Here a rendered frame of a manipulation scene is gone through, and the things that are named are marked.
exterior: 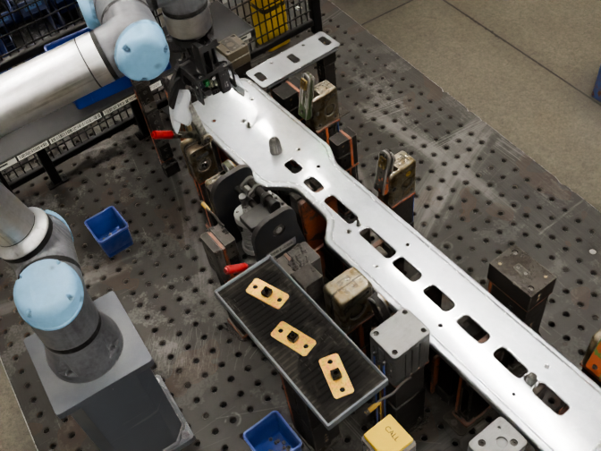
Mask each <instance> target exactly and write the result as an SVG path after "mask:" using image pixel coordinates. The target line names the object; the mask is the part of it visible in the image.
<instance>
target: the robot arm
mask: <svg viewBox="0 0 601 451"><path fill-rule="evenodd" d="M77 2H78V4H79V7H80V10H81V12H82V15H83V17H84V20H85V22H86V24H87V26H88V27H89V28H90V29H91V31H88V32H86V33H84V34H82V35H80V36H78V37H76V38H73V39H71V40H69V41H67V42H65V43H63V44H62V45H60V46H58V47H55V48H53V49H51V50H49V51H47V52H45V53H44V54H42V55H38V56H36V57H34V58H32V59H30V60H29V61H27V62H25V63H23V64H20V65H18V66H16V67H14V68H12V69H11V70H9V71H7V72H4V73H2V74H0V138H1V137H3V136H5V135H6V134H8V133H10V132H13V131H15V130H17V129H19V128H21V127H22V126H24V125H26V124H28V123H31V122H33V121H35V120H37V119H39V118H40V117H42V116H44V115H48V114H50V113H52V112H54V111H55V110H57V109H59V108H61V107H63V106H66V105H68V104H70V103H72V102H73V101H75V100H77V99H79V98H82V97H84V96H86V95H88V94H89V93H91V92H93V91H95V90H97V89H100V88H102V87H104V86H105V85H107V84H109V83H111V82H113V81H116V80H118V79H120V78H122V77H123V76H126V77H128V78H129V79H131V80H134V81H150V80H152V79H155V78H156V77H157V76H159V75H160V74H161V73H162V72H163V71H164V70H165V68H166V66H167V65H168V63H169V58H170V53H172V52H174V53H177V52H182V53H181V54H182V56H181V57H180V58H178V59H176V60H177V64H176V66H175V67H174V73H173V76H172V78H171V80H170V81H169V84H168V90H167V93H168V106H169V112H170V117H171V123H172V126H173V128H174V131H175V133H176V134H178V133H179V131H180V128H181V125H182V124H185V125H187V126H189V125H190V124H191V120H192V117H191V113H190V110H189V104H190V91H189V90H187V89H185V84H186V85H188V86H192V88H193V89H194V90H195V94H196V97H197V100H198V101H199V102H200V103H201V104H202V105H203V106H204V105H205V102H204V98H207V97H208V96H210V95H211V94H213V96H214V95H215V94H217V93H219V92H220V91H221V92H222V93H223V94H224V93H226V92H228V91H229V90H231V89H232V88H233V90H234V91H236V92H237V93H238V94H240V95H241V96H243V97H244V96H245V91H247V92H249V91H248V90H247V89H246V88H244V87H243V85H242V83H241V80H240V78H239V76H238V75H237V73H236V72H234V71H233V64H232V63H231V62H230V61H229V60H228V59H227V58H226V57H224V56H223V55H221V54H220V53H219V52H218V51H216V47H217V46H218V43H217V38H215V37H214V36H213V35H214V29H213V25H212V23H213V22H212V17H211V13H210V10H209V6H210V2H209V1H208V0H77ZM158 8H161V9H162V13H163V15H164V19H165V25H166V27H167V31H168V32H169V34H168V35H166V37H165V34H164V32H163V30H162V29H161V27H160V26H159V25H158V24H157V21H156V19H155V17H154V15H153V13H152V11H155V10H157V9H158ZM184 83H185V84H184ZM244 90H245V91H244ZM0 258H2V259H3V260H4V261H5V262H7V263H8V264H9V265H10V266H12V267H13V269H14V270H15V272H16V276H17V280H16V282H15V285H14V288H13V299H14V302H15V305H16V307H17V310H18V312H19V313H20V315H21V317H22V318H23V319H24V320H25V321H26V322H27V323H28V324H29V325H30V327H31V328H32V329H33V330H34V332H35V333H36V334H37V336H38V337H39V339H40V340H41V341H42V343H43V344H44V345H45V351H46V358H47V363H48V366H49V367H50V369H51V370H52V371H53V373H54V374H55V375H56V376H57V377H58V378H59V379H61V380H63V381H66V382H69V383H77V384H78V383H86V382H90V381H92V380H94V379H98V378H100V377H101V376H103V375H104V374H106V373H107V372H108V371H109V370H111V369H112V368H113V366H114V365H115V364H116V362H117V361H118V359H119V357H120V355H121V353H122V349H123V335H122V332H121V330H120V329H119V328H118V326H117V324H116V323H115V322H114V321H113V320H112V319H111V318H110V317H108V316H107V315H105V314H104V313H102V312H101V311H98V310H97V308H96V306H95V304H94V303H93V301H92V300H91V299H90V297H89V294H88V291H87V288H86V286H85V283H84V279H83V276H82V273H81V270H80V263H79V261H78V257H77V254H76V250H75V247H74V244H73V237H72V232H71V230H70V228H69V226H68V225H67V223H66V222H65V220H64V219H63V218H62V217H61V216H59V215H58V214H57V213H55V212H54V211H51V210H48V209H47V210H46V211H44V210H42V209H41V208H35V207H29V208H28V207H27V206H26V205H25V204H23V203H22V202H21V201H20V200H19V199H18V198H17V197H16V196H15V195H14V194H12V193H11V192H10V191H9V190H8V189H7V188H6V187H5V186H4V185H3V184H2V183H0Z"/></svg>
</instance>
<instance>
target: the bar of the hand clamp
mask: <svg viewBox="0 0 601 451"><path fill-rule="evenodd" d="M188 89H189V91H190V94H192V95H193V96H196V94H195V90H194V89H193V88H192V86H189V87H188ZM189 110H190V113H191V117H192V120H191V124H190V125H191V127H192V129H193V131H194V132H197V133H198V135H199V138H198V139H201V137H202V136H203V135H205V134H207V131H206V129H205V127H204V125H203V123H202V122H201V120H200V118H199V115H198V114H197V112H196V110H195V108H194V106H193V104H192V103H191V101H190V104H189Z"/></svg>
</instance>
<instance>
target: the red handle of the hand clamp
mask: <svg viewBox="0 0 601 451"><path fill-rule="evenodd" d="M151 137H152V138H153V139H154V140H167V139H176V138H199V135H198V133H197V132H179V133H178V134H176V133H175V132H173V131H153V132H152V133H151Z"/></svg>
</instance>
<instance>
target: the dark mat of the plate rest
mask: <svg viewBox="0 0 601 451"><path fill-rule="evenodd" d="M256 278H258V279H260V280H262V281H264V282H266V283H268V284H269V285H271V286H273V287H275V288H277V289H279V290H281V291H283V292H284V293H286V294H288V295H289V298H288V300H287V301H286V302H285V303H284V305H283V306H282V307H281V308H280V309H279V310H278V309H276V308H274V307H272V306H270V305H268V304H267V303H265V302H262V301H261V300H259V299H258V298H256V297H254V296H252V295H250V294H247V293H246V289H247V288H248V287H249V285H250V284H251V283H252V282H253V280H254V279H256ZM218 293H219V295H220V296H221V297H222V298H223V299H224V301H225V302H226V303H227V304H228V305H229V307H230V308H231V309H232V310H233V311H234V313H235V314H236V315H237V316H238V317H239V319H240V320H241V321H242V322H243V324H244V325H245V326H246V327H247V328H248V329H249V331H250V332H251V333H252V334H253V336H254V337H256V338H257V340H258V341H259V342H260V343H261V344H262V345H263V347H264V348H265V349H266V350H267V352H268V353H269V354H270V355H271V356H272V357H273V359H274V360H275V361H276V362H277V364H278V365H279V366H280V367H281V368H282V369H283V371H284V372H285V373H286V374H287V376H288V377H289V378H290V379H291V380H292V382H293V383H294V384H295V385H296V386H297V388H298V389H299V390H300V391H301V393H302V394H303V395H305V396H306V397H307V399H308V400H309V401H310V402H311V404H312V405H313V406H314V407H315V408H316V409H317V411H318V412H319V413H320V414H321V416H322V417H323V418H324V419H325V420H326V422H327V423H329V422H331V421H332V420H334V419H335V418H336V417H337V416H339V415H340V414H341V413H343V412H344V411H345V410H347V409H348V408H349V407H351V406H352V405H353V404H355V403H356V402H357V401H359V400H360V399H361V398H362V397H363V396H364V395H366V394H367V393H368V392H370V391H371V390H372V389H374V388H375V387H376V386H378V385H379V384H380V383H382V382H383V381H384V379H383V378H382V377H381V376H380V375H379V374H378V373H377V371H376V370H375V369H374V368H373V367H372V366H371V365H370V364H369V363H368V362H367V361H366V360H365V359H364V358H363V357H362V356H361V355H360V353H359V352H358V351H357V350H356V349H355V348H354V347H353V346H352V345H351V344H350V343H349V342H348V341H347V340H346V339H345V338H344V337H343V335H342V334H341V333H340V332H339V331H338V330H337V329H336V328H335V327H334V326H333V325H332V324H331V323H330V322H329V321H328V319H327V318H326V317H325V316H324V315H323V314H322V313H321V312H320V311H319V310H318V309H317V308H316V307H315V306H314V305H313V304H312V303H311V302H310V300H309V299H308V298H307V297H306V296H305V295H304V294H303V293H302V292H301V291H300V290H299V289H298V288H297V287H296V286H295V284H294V283H293V282H292V281H291V280H290V279H289V278H288V277H287V276H286V275H285V274H284V273H283V272H282V271H281V270H280V269H279V268H278V267H277V266H276V265H275V263H274V262H273V261H272V260H271V259H268V260H266V261H265V262H263V263H262V264H260V265H259V266H257V267H256V268H254V269H252V270H251V271H250V272H249V273H247V274H246V275H244V276H242V277H240V278H239V279H237V280H236V281H234V282H233V283H231V284H230V285H228V286H227V287H226V288H224V289H223V290H221V291H220V292H218ZM281 321H284V322H286V323H287V324H289V325H290V326H292V327H294V328H296V329H298V330H299V331H300V332H302V333H303V334H305V335H307V336H309V337H311V338H312V339H314V340H315V341H316V344H315V346H314V347H313V348H312V349H311V351H310V352H309V353H308V355H307V356H302V355H300V354H299V353H297V352H295V351H293V349H291V348H290V347H288V346H286V345H284V344H283V343H281V342H279V341H278V340H276V339H275V338H273V337H271V333H272V331H273V330H274V329H275V328H276V327H277V325H278V324H279V323H280V322H281ZM334 353H337V354H338V355H339V357H340V359H341V362H342V364H343V367H344V368H345V371H346V373H347V375H348V377H349V379H350V382H351V384H352V386H353V389H354V392H353V393H352V394H349V395H347V396H343V397H341V398H338V399H335V398H334V396H333V394H332V391H331V389H330V387H329V385H328V383H327V381H326V377H325V375H324V372H323V371H322V369H321V366H320V364H319V360H320V359H322V358H324V357H327V356H329V355H331V354H334Z"/></svg>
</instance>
